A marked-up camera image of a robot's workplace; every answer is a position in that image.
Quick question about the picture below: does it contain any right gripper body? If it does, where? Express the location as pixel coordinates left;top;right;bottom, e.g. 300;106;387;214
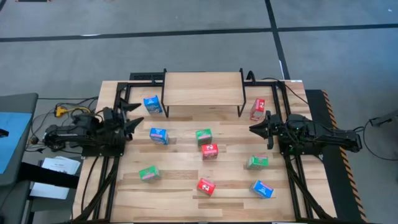
266;110;289;151

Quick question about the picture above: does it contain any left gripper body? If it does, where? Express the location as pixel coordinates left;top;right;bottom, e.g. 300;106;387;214
102;99;128;141

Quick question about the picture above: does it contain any red Froot Loops cereal box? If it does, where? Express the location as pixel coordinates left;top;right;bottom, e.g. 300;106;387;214
249;98;266;121
201;142;220;161
196;177;216;197

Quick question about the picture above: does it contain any blue Rice Krispies cereal box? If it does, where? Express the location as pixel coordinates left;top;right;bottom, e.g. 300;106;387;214
149;127;170;146
142;95;164;115
249;179;275;199

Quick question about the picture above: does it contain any green Apple Jacks cereal box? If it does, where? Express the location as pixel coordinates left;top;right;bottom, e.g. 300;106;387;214
138;165;162;183
195;128;213;147
246;154;269;170

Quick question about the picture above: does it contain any white paper stack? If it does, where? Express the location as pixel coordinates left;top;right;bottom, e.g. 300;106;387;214
41;157;81;175

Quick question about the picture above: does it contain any wooden shelf with black legs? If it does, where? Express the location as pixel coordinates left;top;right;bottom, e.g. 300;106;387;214
160;68;247;118

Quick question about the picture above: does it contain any black perforated panel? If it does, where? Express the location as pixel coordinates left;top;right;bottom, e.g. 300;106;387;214
129;72;165;81

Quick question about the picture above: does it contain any black flat bar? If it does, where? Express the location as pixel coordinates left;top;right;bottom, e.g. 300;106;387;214
19;161;81;190

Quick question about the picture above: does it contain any white paper sheet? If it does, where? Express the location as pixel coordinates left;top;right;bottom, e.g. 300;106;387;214
29;182;70;200

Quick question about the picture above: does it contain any grey side table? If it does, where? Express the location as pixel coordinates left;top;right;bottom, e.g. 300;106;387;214
0;92;39;187

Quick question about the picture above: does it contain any blue desk mat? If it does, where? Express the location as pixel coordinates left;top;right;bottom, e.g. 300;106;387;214
0;111;33;174

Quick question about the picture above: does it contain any grey metal stand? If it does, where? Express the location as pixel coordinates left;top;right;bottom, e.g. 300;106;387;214
369;108;398;128

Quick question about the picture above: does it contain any black aluminium table frame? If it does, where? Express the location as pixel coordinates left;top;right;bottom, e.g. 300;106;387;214
73;68;336;223

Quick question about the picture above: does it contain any yellow cable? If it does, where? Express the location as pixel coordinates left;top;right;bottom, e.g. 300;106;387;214
65;106;93;114

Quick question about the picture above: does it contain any black cable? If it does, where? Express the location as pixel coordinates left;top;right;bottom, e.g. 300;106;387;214
261;77;309;106
80;156;96;215
362;119;398;162

